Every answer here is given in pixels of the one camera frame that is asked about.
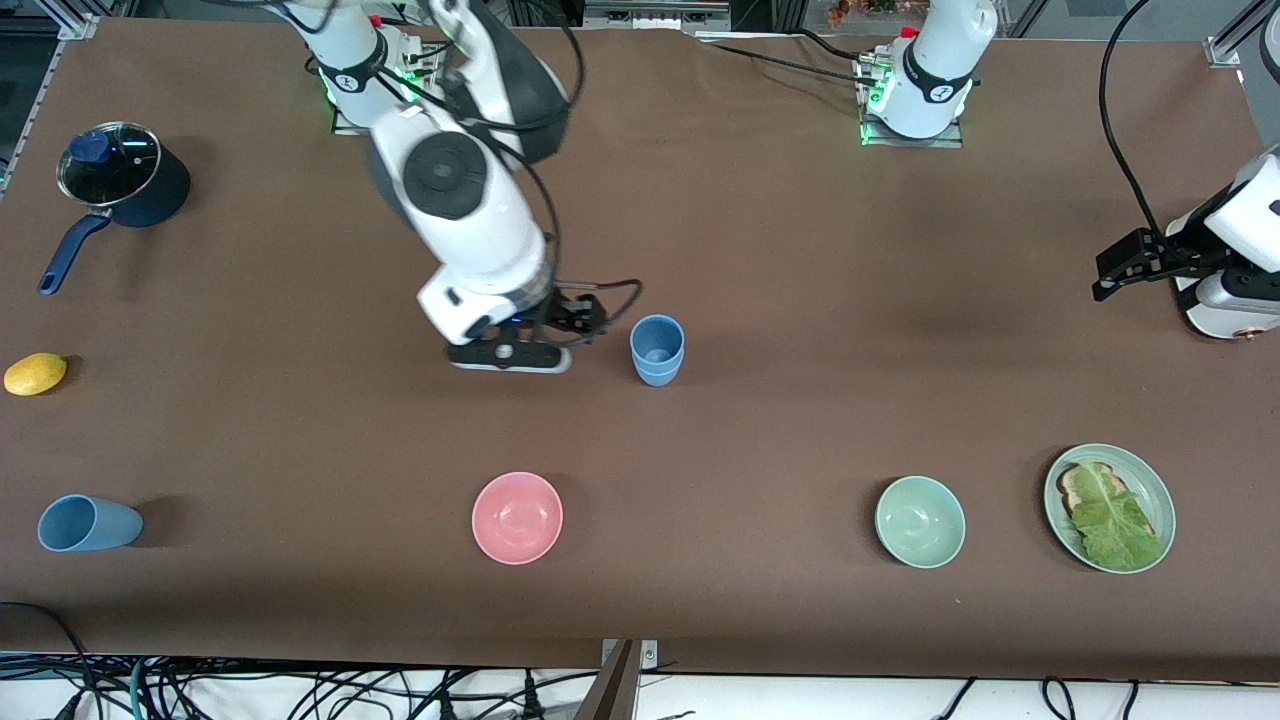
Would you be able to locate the white toaster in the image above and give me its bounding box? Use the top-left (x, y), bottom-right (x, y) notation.
top-left (1178, 268), bottom-right (1280, 342)

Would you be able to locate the pink bowl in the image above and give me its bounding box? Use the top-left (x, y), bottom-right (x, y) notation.
top-left (471, 471), bottom-right (564, 566)

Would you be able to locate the green plate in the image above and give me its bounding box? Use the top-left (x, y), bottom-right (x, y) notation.
top-left (1043, 443), bottom-right (1177, 575)

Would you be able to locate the toast slice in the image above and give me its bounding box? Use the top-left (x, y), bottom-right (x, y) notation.
top-left (1057, 461), bottom-right (1136, 516)

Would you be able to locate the green lettuce leaf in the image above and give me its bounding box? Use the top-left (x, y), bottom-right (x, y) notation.
top-left (1072, 463), bottom-right (1166, 571)

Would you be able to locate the grey metal box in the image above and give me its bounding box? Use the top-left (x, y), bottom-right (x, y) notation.
top-left (582, 0), bottom-right (734, 34)

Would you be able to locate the green bowl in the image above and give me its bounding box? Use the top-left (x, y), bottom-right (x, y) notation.
top-left (874, 475), bottom-right (967, 570)

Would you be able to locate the dark blue saucepan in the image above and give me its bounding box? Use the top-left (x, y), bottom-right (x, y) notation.
top-left (37, 121), bottom-right (192, 298)

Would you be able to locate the glass lid with blue knob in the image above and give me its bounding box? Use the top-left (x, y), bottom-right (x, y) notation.
top-left (56, 121), bottom-right (163, 209)

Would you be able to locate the yellow lemon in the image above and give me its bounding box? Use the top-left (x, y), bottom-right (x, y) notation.
top-left (3, 352), bottom-right (69, 398)

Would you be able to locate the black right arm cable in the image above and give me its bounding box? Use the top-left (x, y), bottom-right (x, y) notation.
top-left (545, 278), bottom-right (643, 323)

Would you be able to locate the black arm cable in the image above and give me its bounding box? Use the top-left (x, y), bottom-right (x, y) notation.
top-left (1098, 0), bottom-right (1181, 239)
top-left (545, 278), bottom-right (643, 323)

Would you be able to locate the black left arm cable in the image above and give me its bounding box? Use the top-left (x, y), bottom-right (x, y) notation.
top-left (1098, 0), bottom-right (1181, 239)

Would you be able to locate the aluminium frame profile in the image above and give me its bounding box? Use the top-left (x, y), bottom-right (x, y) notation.
top-left (1204, 0), bottom-right (1280, 70)

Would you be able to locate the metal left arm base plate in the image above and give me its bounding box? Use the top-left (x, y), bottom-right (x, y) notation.
top-left (856, 52), bottom-right (966, 150)

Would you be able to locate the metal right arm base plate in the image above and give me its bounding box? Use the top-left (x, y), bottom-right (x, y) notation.
top-left (331, 42), bottom-right (442, 137)

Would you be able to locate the black base cable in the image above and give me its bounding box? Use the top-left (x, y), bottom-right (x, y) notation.
top-left (700, 30), bottom-right (883, 88)

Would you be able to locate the black floor cable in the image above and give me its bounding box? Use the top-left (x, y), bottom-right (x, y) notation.
top-left (1039, 675), bottom-right (1080, 720)
top-left (934, 677), bottom-right (980, 720)
top-left (0, 600), bottom-right (99, 696)

